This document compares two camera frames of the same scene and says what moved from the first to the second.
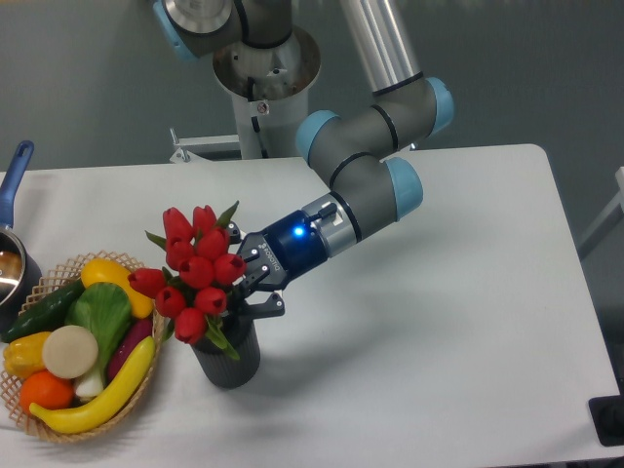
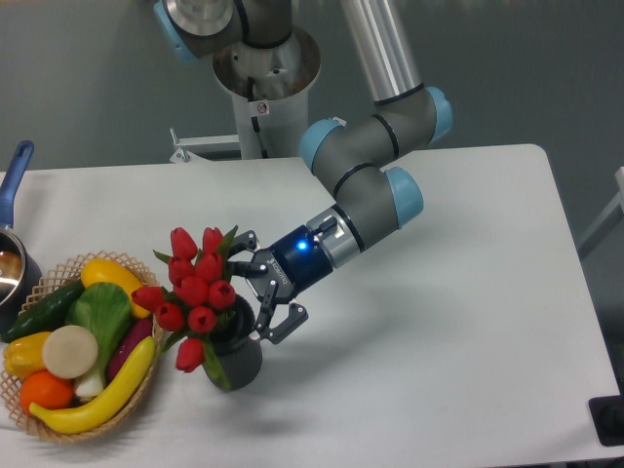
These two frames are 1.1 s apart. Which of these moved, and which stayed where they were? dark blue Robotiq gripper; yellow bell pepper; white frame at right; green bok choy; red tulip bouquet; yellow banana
Moved: dark blue Robotiq gripper; red tulip bouquet
Stayed: yellow banana; white frame at right; green bok choy; yellow bell pepper
